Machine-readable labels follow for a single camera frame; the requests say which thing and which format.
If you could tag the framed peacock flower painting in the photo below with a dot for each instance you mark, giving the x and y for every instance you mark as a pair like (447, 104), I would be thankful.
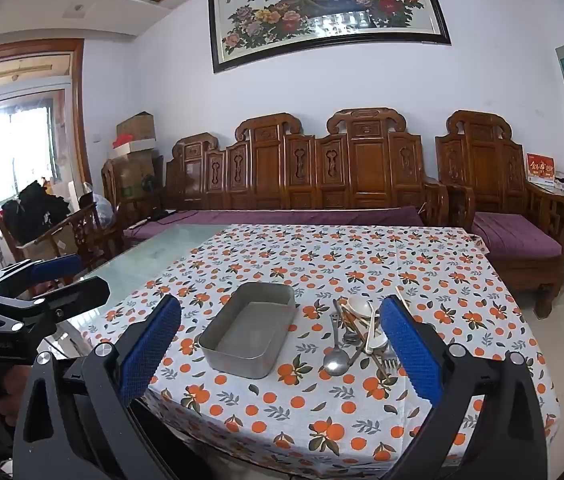
(322, 5)

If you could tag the large brown cardboard box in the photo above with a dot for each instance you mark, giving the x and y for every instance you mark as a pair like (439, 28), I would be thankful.
(131, 172)

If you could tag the white and red box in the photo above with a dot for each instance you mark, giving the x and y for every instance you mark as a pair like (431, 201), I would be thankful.
(134, 146)

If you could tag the metal spoon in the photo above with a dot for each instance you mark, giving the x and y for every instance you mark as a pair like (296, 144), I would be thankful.
(337, 360)

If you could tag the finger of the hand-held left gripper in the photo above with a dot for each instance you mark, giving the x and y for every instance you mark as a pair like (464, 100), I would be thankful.
(56, 267)
(79, 294)

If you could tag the orange print tablecloth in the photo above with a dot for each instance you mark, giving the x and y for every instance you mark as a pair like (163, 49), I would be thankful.
(312, 270)

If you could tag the glass balcony door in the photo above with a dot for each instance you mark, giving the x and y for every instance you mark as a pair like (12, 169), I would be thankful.
(11, 125)

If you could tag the clear plastic bag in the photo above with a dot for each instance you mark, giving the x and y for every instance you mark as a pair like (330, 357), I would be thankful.
(99, 210)

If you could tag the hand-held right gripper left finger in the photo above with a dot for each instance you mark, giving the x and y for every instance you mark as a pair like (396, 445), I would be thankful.
(151, 350)

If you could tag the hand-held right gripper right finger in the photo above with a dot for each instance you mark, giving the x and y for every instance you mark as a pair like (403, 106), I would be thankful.
(412, 355)

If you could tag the carved wooden sofa bench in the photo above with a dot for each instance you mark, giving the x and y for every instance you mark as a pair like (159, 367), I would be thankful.
(272, 170)

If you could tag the white ceramic spoon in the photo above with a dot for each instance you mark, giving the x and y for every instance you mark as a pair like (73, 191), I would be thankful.
(374, 342)

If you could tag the purple armchair cushion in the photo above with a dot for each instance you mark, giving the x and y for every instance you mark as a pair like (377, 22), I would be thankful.
(512, 235)

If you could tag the pile of black clothes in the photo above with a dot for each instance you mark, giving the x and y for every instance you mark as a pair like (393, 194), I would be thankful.
(36, 210)

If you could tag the red desk calendar card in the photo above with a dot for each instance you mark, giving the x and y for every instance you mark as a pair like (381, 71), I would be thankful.
(540, 167)

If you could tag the light wooden chopstick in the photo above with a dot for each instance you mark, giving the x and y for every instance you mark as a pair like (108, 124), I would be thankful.
(401, 296)

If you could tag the white plastic spoon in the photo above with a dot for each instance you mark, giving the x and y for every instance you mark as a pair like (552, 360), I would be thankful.
(360, 306)

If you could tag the brown wooden chopstick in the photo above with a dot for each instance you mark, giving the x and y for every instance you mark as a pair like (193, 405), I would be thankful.
(383, 369)
(348, 319)

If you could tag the rectangular metal tray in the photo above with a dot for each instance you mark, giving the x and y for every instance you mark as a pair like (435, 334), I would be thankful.
(247, 332)

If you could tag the carved wooden corner armchair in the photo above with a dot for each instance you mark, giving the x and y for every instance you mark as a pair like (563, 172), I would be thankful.
(121, 205)

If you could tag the wooden chair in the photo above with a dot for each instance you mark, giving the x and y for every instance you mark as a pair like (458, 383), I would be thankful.
(81, 235)

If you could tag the purple sofa cushion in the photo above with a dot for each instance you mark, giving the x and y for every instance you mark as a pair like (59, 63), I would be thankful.
(287, 217)

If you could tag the metal fork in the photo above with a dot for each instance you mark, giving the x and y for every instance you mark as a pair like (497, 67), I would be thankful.
(389, 361)

